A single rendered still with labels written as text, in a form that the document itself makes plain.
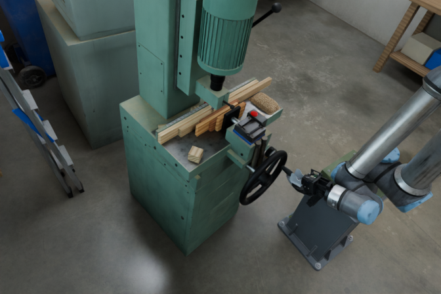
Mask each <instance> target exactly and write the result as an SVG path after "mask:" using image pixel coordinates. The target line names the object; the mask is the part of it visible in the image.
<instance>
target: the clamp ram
mask: <svg viewBox="0 0 441 294"><path fill-rule="evenodd" d="M240 110H241V106H236V107H235V108H234V109H233V110H230V111H229V112H226V113H225V114H224V118H223V122H222V128H221V129H222V130H225V129H227V128H228V127H230V126H231V125H233V124H235V123H238V122H240V121H239V120H238V118H239V114H240Z"/></svg>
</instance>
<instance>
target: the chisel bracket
mask: <svg viewBox="0 0 441 294"><path fill-rule="evenodd" d="M210 84H211V80H210V76H209V75H206V76H204V77H202V78H200V79H198V80H196V86H195V93H196V94H197V95H198V96H199V97H200V98H202V99H203V100H204V101H206V103H208V104H209V105H210V106H212V107H213V108H214V109H216V110H218V109H219V108H222V107H223V106H225V105H226V104H225V103H223V100H225V101H226V102H228V99H229V96H230V91H229V90H228V89H226V88H225V87H223V86H222V90H221V91H213V90H212V89H211V88H210Z"/></svg>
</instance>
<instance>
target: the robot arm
mask: <svg viewBox="0 0 441 294"><path fill-rule="evenodd" d="M440 106H441V65H440V66H438V67H436V68H434V69H433V70H431V71H430V72H429V73H428V74H427V75H426V76H425V77H424V78H423V85H422V86H421V88H420V89H419V90H418V91H417V92H416V93H415V94H414V95H413V96H412V97H411V98H410V99H409V100H408V101H407V102H406V103H405V104H404V105H403V106H402V107H401V108H400V109H399V110H398V111H397V112H396V113H395V114H394V115H393V116H392V117H391V118H390V119H389V120H388V121H387V122H386V123H385V124H384V125H383V126H382V127H381V128H380V129H379V130H378V131H377V132H376V133H375V134H374V135H373V136H372V137H371V138H370V139H369V140H368V141H367V142H366V143H365V144H364V145H363V146H362V148H361V149H360V150H359V151H358V152H357V153H356V154H355V155H354V156H353V157H352V158H351V159H350V160H349V161H348V162H346V163H345V162H343V163H340V164H339V165H338V166H336V168H334V170H333V171H332V172H331V178H332V179H333V181H334V182H333V181H331V180H328V179H326V178H324V177H323V176H322V173H320V172H318V171H315V170H313V169H311V173H309V174H307V175H303V174H302V173H301V170H300V169H296V171H295V174H294V173H292V174H291V176H289V175H286V177H287V179H288V181H289V182H290V184H291V185H292V187H294V189H296V191H298V192H300V193H302V194H304V195H305V194H306V195H308V196H312V197H311V198H309V199H308V200H307V202H306V204H307V205H308V206H309V207H312V206H314V205H316V204H317V202H318V201H319V200H321V199H322V198H323V197H324V201H326V202H327V204H328V205H329V206H330V207H332V208H334V209H336V210H338V211H340V212H342V213H344V214H346V215H348V216H350V217H352V218H354V219H356V220H357V221H359V222H361V223H363V224H366V225H370V224H372V223H373V222H374V220H375V219H376V218H377V216H378V215H379V214H380V213H381V212H382V210H383V201H382V199H381V198H380V197H379V196H378V195H376V194H374V193H373V191H374V189H375V187H376V186H377V187H378V188H379V189H380V190H381V191H382V192H383V193H384V195H386V197H387V198H388V199H389V200H390V201H391V202H392V203H393V204H394V205H395V207H397V208H398V209H399V210H400V211H401V212H403V213H407V212H408V211H410V210H412V209H413V208H415V207H417V206H418V205H420V204H422V203H423V202H424V201H427V200H428V199H429V198H431V197H432V196H433V194H432V192H431V191H430V190H431V188H432V182H433V181H434V180H436V179H437V178H438V177H439V176H440V175H441V129H440V130H439V131H438V132H437V133H436V134H435V135H434V136H433V137H432V138H431V139H430V140H429V141H428V142H427V143H426V144H425V146H424V147H423V148H422V149H421V150H420V151H419V152H418V153H417V154H416V155H415V156H414V157H413V159H412V160H411V161H410V162H409V163H405V164H402V163H401V162H400V161H399V158H400V152H399V150H398V149H397V146H398V145H399V144H400V143H401V142H402V141H403V140H404V139H405V138H406V137H408V136H409V135H410V134H411V133H412V132H413V131H414V130H415V129H416V128H417V127H418V126H420V124H422V122H424V120H426V119H427V118H428V117H429V116H430V115H431V114H432V113H433V112H434V111H435V110H437V109H438V108H439V107H440ZM314 171H315V172H317V173H319V176H318V175H316V174H314ZM334 183H335V184H336V185H335V186H334Z"/></svg>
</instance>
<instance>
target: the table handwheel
mask: <svg viewBox="0 0 441 294"><path fill-rule="evenodd" d="M279 159H280V162H279V164H278V166H277V167H276V169H275V170H274V172H273V173H272V174H270V172H271V171H272V170H273V168H274V166H275V165H276V164H277V162H278V161H279ZM286 161H287V152H286V151H284V150H279V151H277V152H275V153H273V154H272V155H271V156H269V157H268V158H267V159H265V160H264V161H263V162H262V163H261V164H260V165H259V166H258V167H257V166H256V167H252V166H251V163H249V164H248V165H246V166H245V168H246V169H247V170H248V171H250V172H251V173H252V175H251V176H250V177H249V179H248V180H247V182H246V183H245V185H244V187H243V188H242V190H241V193H240V197H239V201H240V203H241V204H242V205H249V204H250V203H253V202H254V201H255V200H256V199H258V198H259V197H260V196H261V195H262V194H263V193H264V192H265V191H266V190H267V189H268V188H269V187H270V186H271V184H272V183H273V182H274V181H275V180H276V178H277V177H278V175H279V174H280V173H281V171H282V169H281V166H282V165H284V166H285V163H286ZM267 168H268V169H267ZM266 169H267V171H266ZM258 185H261V187H260V188H259V189H258V190H257V191H256V192H255V193H254V194H253V195H251V196H249V197H248V198H246V197H247V195H248V193H250V192H251V191H252V190H253V189H254V188H256V187H257V186H258Z"/></svg>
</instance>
